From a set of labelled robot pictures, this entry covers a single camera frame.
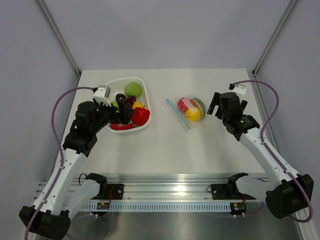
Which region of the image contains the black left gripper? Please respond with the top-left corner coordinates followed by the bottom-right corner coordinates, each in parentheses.
top-left (91, 99), bottom-right (135, 134)

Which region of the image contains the red watermelon slice toy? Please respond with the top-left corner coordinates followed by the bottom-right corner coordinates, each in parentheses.
top-left (189, 97), bottom-right (206, 119)

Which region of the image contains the yellow lemon toy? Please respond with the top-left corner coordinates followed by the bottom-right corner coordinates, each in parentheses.
top-left (185, 107), bottom-right (202, 122)

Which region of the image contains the clear zip bag blue zipper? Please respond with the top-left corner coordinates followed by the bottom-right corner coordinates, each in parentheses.
top-left (165, 96), bottom-right (207, 130)

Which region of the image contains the red apple toy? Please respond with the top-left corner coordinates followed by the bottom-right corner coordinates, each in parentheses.
top-left (177, 97), bottom-right (193, 113)

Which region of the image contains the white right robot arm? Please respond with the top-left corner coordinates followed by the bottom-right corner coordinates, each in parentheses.
top-left (207, 92), bottom-right (314, 222)

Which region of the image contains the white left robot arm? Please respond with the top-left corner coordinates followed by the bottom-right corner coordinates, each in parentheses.
top-left (19, 88), bottom-right (119, 240)

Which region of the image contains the dark purple grape bunch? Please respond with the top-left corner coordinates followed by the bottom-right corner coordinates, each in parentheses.
top-left (122, 95), bottom-right (137, 109)

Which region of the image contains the red bell pepper toy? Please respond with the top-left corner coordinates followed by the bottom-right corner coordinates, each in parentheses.
top-left (131, 107), bottom-right (150, 126)

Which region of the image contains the yellow bell pepper toy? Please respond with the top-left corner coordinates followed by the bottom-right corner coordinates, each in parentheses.
top-left (132, 101), bottom-right (145, 110)

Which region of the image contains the green apple toy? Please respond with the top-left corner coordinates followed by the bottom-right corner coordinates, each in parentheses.
top-left (112, 101), bottom-right (119, 107)

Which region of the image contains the red dragon fruit toy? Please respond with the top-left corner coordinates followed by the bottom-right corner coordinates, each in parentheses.
top-left (109, 123), bottom-right (138, 131)

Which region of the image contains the white perforated plastic basket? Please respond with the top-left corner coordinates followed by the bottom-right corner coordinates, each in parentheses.
top-left (106, 77), bottom-right (151, 135)

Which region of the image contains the left small circuit board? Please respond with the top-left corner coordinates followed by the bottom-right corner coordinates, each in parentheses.
top-left (96, 202), bottom-right (110, 211)

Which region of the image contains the small circuit board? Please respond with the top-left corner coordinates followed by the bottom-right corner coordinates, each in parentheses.
top-left (96, 202), bottom-right (110, 211)
top-left (230, 202), bottom-right (247, 212)

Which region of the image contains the right small circuit board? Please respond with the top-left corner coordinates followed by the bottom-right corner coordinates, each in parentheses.
top-left (230, 202), bottom-right (247, 212)

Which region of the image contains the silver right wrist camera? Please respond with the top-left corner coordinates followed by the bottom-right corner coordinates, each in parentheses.
top-left (228, 83), bottom-right (247, 96)

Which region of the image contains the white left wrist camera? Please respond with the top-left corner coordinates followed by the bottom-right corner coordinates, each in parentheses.
top-left (93, 85), bottom-right (112, 107)

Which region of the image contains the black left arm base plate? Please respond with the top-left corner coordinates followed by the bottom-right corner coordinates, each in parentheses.
top-left (97, 183), bottom-right (124, 200)

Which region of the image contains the aluminium rail frame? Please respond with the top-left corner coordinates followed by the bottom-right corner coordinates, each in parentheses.
top-left (32, 172), bottom-right (306, 202)

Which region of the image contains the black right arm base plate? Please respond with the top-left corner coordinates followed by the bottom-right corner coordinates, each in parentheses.
top-left (206, 183), bottom-right (255, 201)

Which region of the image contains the white slotted cable duct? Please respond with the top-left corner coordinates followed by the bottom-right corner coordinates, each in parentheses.
top-left (80, 202), bottom-right (232, 213)

